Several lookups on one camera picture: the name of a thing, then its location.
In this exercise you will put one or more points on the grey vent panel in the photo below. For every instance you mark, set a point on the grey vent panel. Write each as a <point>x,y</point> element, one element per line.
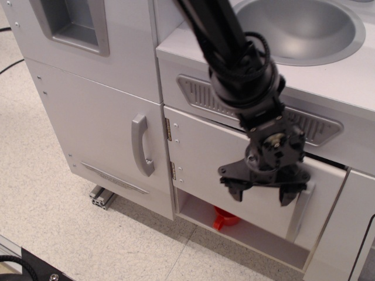
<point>318,130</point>

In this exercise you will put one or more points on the red plastic cup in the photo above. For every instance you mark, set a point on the red plastic cup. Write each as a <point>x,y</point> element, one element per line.
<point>224,218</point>

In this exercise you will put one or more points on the white toy fridge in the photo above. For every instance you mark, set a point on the white toy fridge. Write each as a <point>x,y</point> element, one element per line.
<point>94,66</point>

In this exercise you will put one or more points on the aluminium extrusion bar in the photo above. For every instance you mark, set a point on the aluminium extrusion bar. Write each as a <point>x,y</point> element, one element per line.
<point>102,197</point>

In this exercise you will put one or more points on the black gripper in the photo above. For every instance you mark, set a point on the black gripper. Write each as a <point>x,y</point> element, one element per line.
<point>271,160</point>

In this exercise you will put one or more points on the white cabinet door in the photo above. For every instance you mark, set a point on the white cabinet door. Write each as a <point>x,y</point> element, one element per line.
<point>346,248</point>
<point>211,164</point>

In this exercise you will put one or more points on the metal door hinge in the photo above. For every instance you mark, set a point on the metal door hinge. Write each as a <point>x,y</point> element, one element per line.
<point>173,170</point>
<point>168,129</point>

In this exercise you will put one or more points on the grey metal sink bowl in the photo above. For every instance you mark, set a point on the grey metal sink bowl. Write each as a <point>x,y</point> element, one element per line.
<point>304,33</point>

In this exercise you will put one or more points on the grey fridge door handle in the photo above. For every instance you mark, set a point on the grey fridge door handle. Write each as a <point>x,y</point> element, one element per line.
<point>138,129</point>

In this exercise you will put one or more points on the upper metal door hinge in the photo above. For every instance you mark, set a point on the upper metal door hinge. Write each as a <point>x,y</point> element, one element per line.
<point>168,129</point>

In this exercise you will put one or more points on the grey cabinet door handle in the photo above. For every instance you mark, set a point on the grey cabinet door handle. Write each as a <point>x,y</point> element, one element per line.
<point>299,212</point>

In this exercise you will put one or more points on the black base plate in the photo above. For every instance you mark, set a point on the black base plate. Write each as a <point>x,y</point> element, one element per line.
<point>33,268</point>

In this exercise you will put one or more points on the white toy kitchen cabinet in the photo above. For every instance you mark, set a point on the white toy kitchen cabinet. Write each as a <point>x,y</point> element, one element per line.
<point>342,91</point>

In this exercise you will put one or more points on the lower metal door hinge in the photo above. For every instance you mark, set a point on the lower metal door hinge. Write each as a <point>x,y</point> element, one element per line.
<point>173,170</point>

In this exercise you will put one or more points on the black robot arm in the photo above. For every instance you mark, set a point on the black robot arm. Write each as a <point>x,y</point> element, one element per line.
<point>245,79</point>

